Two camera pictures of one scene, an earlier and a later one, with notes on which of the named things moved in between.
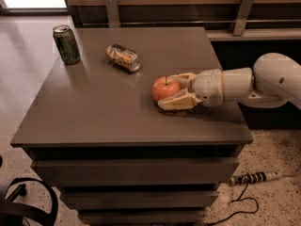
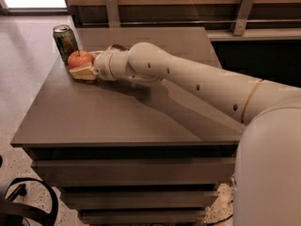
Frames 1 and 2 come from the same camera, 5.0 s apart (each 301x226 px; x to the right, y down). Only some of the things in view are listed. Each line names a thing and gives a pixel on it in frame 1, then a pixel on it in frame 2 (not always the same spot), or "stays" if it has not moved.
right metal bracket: x=247 y=0 stays
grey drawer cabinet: x=97 y=135 stays
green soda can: x=66 y=44 stays
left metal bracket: x=112 y=11 stays
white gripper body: x=208 y=86 → x=102 y=66
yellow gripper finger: x=184 y=80 → x=96 y=54
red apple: x=163 y=87 → x=78 y=57
